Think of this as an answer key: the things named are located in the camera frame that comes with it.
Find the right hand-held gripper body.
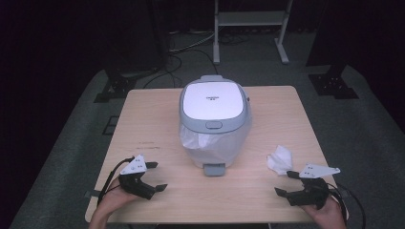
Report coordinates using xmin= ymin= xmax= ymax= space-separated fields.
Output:
xmin=286 ymin=162 xmax=341 ymax=211

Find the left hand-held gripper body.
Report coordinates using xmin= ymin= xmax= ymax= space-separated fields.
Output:
xmin=117 ymin=155 xmax=158 ymax=201

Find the white tissue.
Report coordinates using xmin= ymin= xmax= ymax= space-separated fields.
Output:
xmin=266 ymin=145 xmax=294 ymax=177

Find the white and grey pedal trash can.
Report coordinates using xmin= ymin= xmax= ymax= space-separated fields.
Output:
xmin=178 ymin=74 xmax=253 ymax=177

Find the person's left hand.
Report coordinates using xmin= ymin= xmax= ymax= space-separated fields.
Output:
xmin=96 ymin=185 xmax=141 ymax=219

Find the person's right hand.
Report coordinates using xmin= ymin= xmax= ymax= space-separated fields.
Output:
xmin=300 ymin=197 xmax=347 ymax=229

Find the white plastic trash bag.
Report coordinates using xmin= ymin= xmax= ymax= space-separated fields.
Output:
xmin=180 ymin=122 xmax=252 ymax=166

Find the floor outlet plate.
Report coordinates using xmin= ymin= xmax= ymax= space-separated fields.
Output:
xmin=102 ymin=115 xmax=119 ymax=135

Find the black stand base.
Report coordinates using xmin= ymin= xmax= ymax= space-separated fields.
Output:
xmin=94 ymin=68 xmax=139 ymax=103
xmin=307 ymin=63 xmax=360 ymax=100

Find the white metal stand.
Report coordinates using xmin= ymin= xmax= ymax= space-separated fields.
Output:
xmin=212 ymin=0 xmax=294 ymax=66

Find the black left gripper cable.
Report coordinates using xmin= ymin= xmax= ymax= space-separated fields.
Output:
xmin=96 ymin=156 xmax=137 ymax=206

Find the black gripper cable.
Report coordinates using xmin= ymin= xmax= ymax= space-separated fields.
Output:
xmin=328 ymin=182 xmax=367 ymax=229
xmin=96 ymin=156 xmax=137 ymax=206

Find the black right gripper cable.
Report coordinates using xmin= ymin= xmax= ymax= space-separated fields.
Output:
xmin=328 ymin=182 xmax=367 ymax=229

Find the black floor cable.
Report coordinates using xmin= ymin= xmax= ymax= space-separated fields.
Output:
xmin=142 ymin=47 xmax=221 ymax=90

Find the grey floor cable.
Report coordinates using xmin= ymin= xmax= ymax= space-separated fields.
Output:
xmin=168 ymin=30 xmax=218 ymax=53

